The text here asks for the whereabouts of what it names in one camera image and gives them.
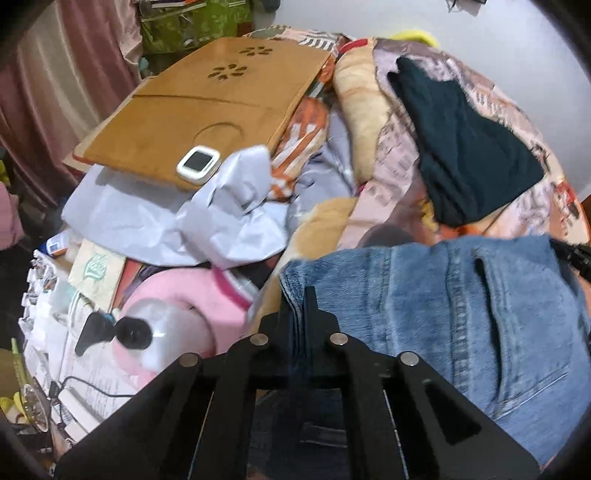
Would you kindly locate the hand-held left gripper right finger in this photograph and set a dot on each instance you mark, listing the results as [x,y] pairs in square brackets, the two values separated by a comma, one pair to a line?
[319,333]

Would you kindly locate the paper bag with green print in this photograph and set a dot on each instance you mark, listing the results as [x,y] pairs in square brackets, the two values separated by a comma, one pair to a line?
[97,277]

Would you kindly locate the blue denim pants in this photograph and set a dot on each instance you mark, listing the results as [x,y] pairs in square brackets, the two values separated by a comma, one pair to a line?
[415,300]

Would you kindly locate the pile of white papers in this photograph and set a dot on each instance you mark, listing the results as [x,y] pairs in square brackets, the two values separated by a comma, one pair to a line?
[92,369]

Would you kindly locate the striped pink curtain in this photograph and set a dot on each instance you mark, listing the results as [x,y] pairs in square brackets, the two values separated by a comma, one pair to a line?
[46,92]

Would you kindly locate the green fabric storage box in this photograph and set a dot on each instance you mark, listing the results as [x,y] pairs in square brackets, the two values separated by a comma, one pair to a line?
[207,23]

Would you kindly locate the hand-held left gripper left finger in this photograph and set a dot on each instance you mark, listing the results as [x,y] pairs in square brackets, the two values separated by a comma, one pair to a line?
[272,339]

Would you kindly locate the printed blanket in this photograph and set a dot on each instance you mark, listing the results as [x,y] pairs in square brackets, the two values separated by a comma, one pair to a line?
[392,152]

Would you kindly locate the pink plush toy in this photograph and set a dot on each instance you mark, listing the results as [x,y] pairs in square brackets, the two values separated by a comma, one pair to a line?
[184,295]

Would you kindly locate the pale grey cloth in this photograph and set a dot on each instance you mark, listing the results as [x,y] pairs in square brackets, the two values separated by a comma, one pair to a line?
[138,212]

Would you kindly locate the small white timer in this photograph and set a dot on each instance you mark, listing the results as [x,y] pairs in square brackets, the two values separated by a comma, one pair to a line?
[198,164]

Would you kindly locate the dark garment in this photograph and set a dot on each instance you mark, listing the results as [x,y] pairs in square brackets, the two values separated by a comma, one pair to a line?
[461,138]

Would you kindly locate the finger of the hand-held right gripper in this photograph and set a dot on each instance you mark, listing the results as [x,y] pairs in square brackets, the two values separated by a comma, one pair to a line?
[572,258]

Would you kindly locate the wooden lap desk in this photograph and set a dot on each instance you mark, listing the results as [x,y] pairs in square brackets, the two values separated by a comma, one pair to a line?
[184,115]

